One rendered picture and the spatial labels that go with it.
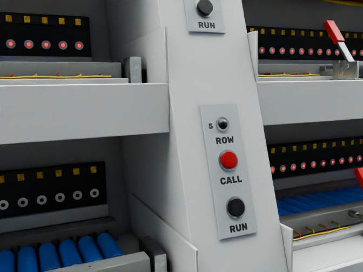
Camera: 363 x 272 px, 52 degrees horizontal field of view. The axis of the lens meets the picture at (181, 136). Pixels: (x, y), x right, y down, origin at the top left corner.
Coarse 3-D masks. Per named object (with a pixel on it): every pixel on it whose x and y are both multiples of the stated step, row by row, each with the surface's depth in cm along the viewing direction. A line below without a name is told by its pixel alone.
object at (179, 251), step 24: (24, 216) 43; (48, 216) 44; (72, 216) 45; (96, 216) 46; (144, 216) 42; (120, 240) 45; (144, 240) 38; (168, 240) 36; (168, 264) 36; (192, 264) 31
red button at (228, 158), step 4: (228, 152) 34; (224, 156) 34; (228, 156) 34; (232, 156) 34; (224, 160) 34; (228, 160) 34; (232, 160) 34; (236, 160) 34; (224, 164) 34; (228, 164) 34; (232, 164) 34; (236, 164) 34; (228, 168) 34
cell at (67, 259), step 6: (66, 240) 40; (60, 246) 40; (66, 246) 39; (72, 246) 39; (60, 252) 39; (66, 252) 37; (72, 252) 37; (78, 252) 39; (60, 258) 38; (66, 258) 36; (72, 258) 36; (78, 258) 36; (66, 264) 35; (72, 264) 35
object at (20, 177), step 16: (0, 176) 41; (16, 176) 42; (32, 176) 43; (48, 176) 44; (64, 176) 44; (80, 176) 45; (96, 176) 46; (0, 192) 42; (16, 192) 43; (32, 192) 43; (48, 192) 44; (64, 192) 45; (16, 208) 43; (32, 208) 43; (48, 208) 44; (64, 208) 45
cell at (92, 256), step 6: (84, 240) 40; (90, 240) 40; (78, 246) 41; (84, 246) 39; (90, 246) 39; (96, 246) 39; (84, 252) 38; (90, 252) 37; (96, 252) 37; (84, 258) 37; (90, 258) 36; (96, 258) 36; (102, 258) 36
